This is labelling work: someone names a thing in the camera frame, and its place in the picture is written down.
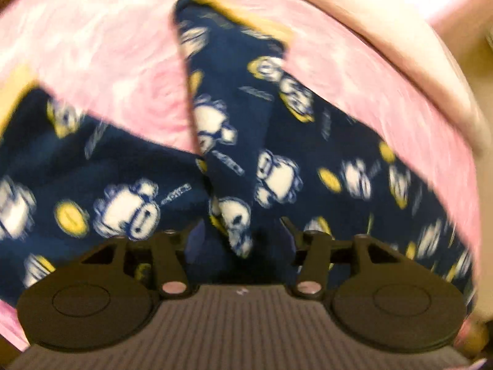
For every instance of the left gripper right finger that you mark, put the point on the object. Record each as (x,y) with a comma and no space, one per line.
(312,258)

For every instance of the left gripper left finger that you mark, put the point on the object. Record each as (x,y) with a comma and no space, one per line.
(168,250)

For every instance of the navy cartoon fleece pajama pants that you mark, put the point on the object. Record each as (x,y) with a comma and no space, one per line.
(268,148)

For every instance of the pink rose pattern bed blanket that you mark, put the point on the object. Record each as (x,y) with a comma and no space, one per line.
(120,61)

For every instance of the beige and grey folded duvet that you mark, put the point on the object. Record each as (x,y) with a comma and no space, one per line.
(411,45)

